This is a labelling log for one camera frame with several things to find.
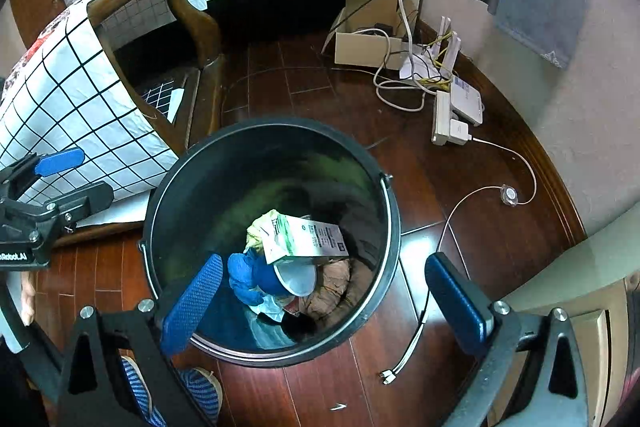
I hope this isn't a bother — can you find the black trash bin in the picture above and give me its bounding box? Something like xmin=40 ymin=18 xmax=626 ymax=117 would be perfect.
xmin=140 ymin=118 xmax=400 ymax=367

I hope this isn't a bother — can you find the white plastic bowl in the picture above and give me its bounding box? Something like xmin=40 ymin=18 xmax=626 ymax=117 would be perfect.
xmin=273 ymin=258 xmax=317 ymax=297

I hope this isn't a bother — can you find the beige bedside cabinet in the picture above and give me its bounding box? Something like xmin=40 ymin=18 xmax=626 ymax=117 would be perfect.
xmin=506 ymin=206 xmax=639 ymax=426

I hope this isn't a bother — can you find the white inline switch cable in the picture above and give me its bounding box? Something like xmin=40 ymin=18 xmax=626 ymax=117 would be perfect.
xmin=378 ymin=135 xmax=539 ymax=387

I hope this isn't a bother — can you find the green white milk carton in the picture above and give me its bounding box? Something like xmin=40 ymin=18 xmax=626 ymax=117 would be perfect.
xmin=245 ymin=209 xmax=349 ymax=265

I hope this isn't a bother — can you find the left human hand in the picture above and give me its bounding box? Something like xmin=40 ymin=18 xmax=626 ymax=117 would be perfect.
xmin=21 ymin=272 xmax=37 ymax=326

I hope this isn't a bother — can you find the white wifi router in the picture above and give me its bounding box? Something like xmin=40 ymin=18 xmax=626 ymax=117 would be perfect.
xmin=399 ymin=16 xmax=484 ymax=127

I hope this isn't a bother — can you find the white grid tablecloth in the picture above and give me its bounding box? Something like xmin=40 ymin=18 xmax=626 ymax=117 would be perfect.
xmin=1 ymin=0 xmax=206 ymax=205

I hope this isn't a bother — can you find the white hanging cable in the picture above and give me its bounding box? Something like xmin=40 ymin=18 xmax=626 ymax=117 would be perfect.
xmin=372 ymin=0 xmax=454 ymax=113

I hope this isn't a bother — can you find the blue striped shoe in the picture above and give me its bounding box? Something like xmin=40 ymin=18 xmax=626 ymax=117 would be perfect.
xmin=120 ymin=355 xmax=224 ymax=426

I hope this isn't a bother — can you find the clear plastic bag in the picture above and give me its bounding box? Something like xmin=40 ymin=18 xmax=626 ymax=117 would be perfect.
xmin=250 ymin=295 xmax=293 ymax=323

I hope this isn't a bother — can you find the blue plastic bag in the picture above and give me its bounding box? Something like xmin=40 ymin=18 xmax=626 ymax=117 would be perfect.
xmin=227 ymin=248 xmax=286 ymax=307

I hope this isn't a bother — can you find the cardboard box under bed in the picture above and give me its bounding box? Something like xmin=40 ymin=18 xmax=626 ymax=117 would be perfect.
xmin=322 ymin=0 xmax=408 ymax=72

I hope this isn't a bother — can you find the white power strip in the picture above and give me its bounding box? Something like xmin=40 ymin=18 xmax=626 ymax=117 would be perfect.
xmin=432 ymin=91 xmax=451 ymax=145

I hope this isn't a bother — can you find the white charger adapter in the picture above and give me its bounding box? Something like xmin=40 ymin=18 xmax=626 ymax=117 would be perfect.
xmin=448 ymin=119 xmax=472 ymax=145

